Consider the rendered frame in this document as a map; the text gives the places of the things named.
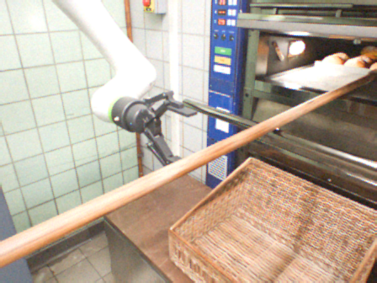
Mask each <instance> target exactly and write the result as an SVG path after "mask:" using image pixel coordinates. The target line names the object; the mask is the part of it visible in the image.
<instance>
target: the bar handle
mask: <svg viewBox="0 0 377 283"><path fill-rule="evenodd" d="M250 8H273V13H272V14H278V13H279V9H280V8H308V9H331V10H337V13H336V16H335V17H342V12H343V10H352V9H353V3H250Z"/></svg>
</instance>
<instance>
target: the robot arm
mask: <svg viewBox="0 0 377 283"><path fill-rule="evenodd" d="M51 1H52V2H53V3H54V4H55V5H56V6H57V7H58V8H59V9H60V10H61V11H62V12H63V13H64V14H65V15H66V16H67V17H68V18H69V19H70V20H71V21H72V22H73V23H74V24H75V25H76V26H77V27H78V28H79V29H80V30H81V31H82V32H83V33H84V34H85V35H86V37H87V38H88V39H89V40H90V41H91V42H92V43H93V45H94V46H95V47H96V48H97V50H98V51H99V52H100V53H101V54H102V56H103V57H104V59H106V61H107V62H108V64H110V65H111V67H112V68H113V69H114V71H115V72H116V75H115V77H114V78H112V79H111V80H110V81H109V82H108V83H107V84H105V85H104V86H103V87H101V88H100V89H99V90H97V91H96V92H95V94H94V95H93V97H92V99H91V109H92V111H93V113H94V114H95V116H97V118H99V119H100V120H101V121H105V122H108V123H112V124H115V125H117V126H118V127H121V128H122V129H124V130H126V131H128V132H137V133H138V134H143V135H145V136H146V137H147V138H148V143H146V147H147V148H149V150H151V152H152V153H153V154H154V155H155V156H156V158H157V159H158V161H160V163H161V164H162V166H163V167H166V166H167V165H170V164H171V163H174V162H176V161H178V160H180V159H183V158H181V157H180V156H174V155H173V153H172V151H171V149H170V148H169V146H168V144H167V143H166V142H165V140H164V139H163V138H164V135H163V134H162V121H161V120H160V117H162V116H163V114H164V113H165V112H166V111H167V110H169V111H172V112H174V113H177V114H178V115H182V116H185V117H187V118H188V117H190V116H195V115H197V114H198V111H196V110H194V109H190V108H188V107H184V106H183V102H179V101H177V100H175V99H174V98H173V95H174V92H173V91H167V92H164V93H160V94H158V95H157V96H155V97H148V98H145V99H143V101H142V100H140V99H141V98H142V97H143V96H144V95H145V94H146V93H148V92H149V91H150V90H151V89H152V88H153V87H154V86H155V84H156V82H157V72H156V70H155V67H153V65H152V64H151V63H150V62H149V61H148V60H147V59H146V58H145V57H144V56H143V55H142V54H141V53H140V52H139V51H138V50H137V49H136V48H135V46H134V45H133V43H132V42H131V40H129V38H128V37H127V36H126V35H125V34H124V32H123V31H122V29H121V28H120V27H119V25H118V24H117V23H116V22H115V21H114V19H113V17H112V16H111V14H110V13H109V11H108V10H107V8H105V6H104V4H103V3H102V1H101V0H51ZM164 99H165V101H163V104H162V105H160V107H158V108H157V109H156V110H154V109H153V108H152V106H153V105H154V104H155V103H156V102H158V101H160V100H164ZM158 135H159V137H157V138H155V136H158Z"/></svg>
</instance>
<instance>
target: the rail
mask: <svg viewBox="0 0 377 283"><path fill-rule="evenodd" d="M237 19H248V20H258V21H279V22H288V23H308V24H337V25H347V26H367V27H377V19H372V18H357V17H328V16H314V15H285V14H271V13H239V14H238V15H237Z"/></svg>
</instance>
